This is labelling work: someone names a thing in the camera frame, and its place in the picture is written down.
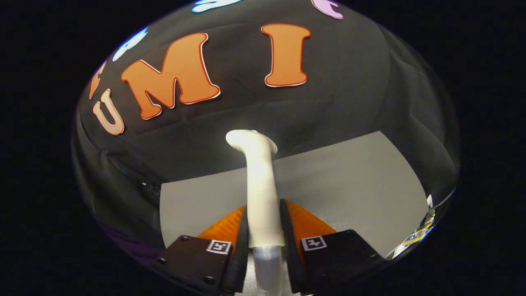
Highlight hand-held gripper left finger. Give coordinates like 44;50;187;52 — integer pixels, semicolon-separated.
154;205;250;295

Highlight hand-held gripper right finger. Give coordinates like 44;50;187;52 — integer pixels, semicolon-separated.
279;199;385;295

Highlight white garment steamer with hose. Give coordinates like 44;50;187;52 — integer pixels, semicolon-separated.
225;129;286;296

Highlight grey top white cabinet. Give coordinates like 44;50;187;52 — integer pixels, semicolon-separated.
159;131;430;258

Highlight white shelf tray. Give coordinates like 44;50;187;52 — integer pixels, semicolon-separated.
390;195;437;259

